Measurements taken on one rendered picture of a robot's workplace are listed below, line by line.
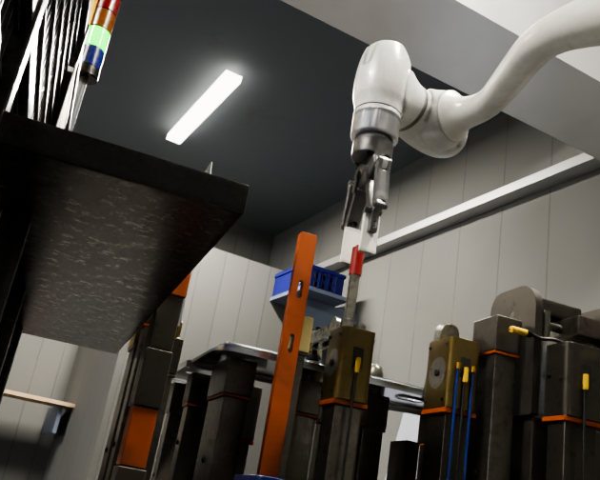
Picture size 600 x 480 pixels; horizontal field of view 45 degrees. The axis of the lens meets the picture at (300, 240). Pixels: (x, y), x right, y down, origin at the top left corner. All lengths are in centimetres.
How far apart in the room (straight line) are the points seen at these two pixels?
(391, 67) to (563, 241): 309
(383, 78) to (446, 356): 52
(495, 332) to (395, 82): 49
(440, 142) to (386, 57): 20
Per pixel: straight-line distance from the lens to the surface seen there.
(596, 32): 119
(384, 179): 127
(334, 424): 116
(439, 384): 123
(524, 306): 131
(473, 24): 295
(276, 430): 115
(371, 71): 140
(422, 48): 308
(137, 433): 108
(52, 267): 98
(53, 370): 692
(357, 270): 126
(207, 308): 572
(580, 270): 424
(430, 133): 146
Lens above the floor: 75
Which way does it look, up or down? 21 degrees up
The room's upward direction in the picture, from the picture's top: 10 degrees clockwise
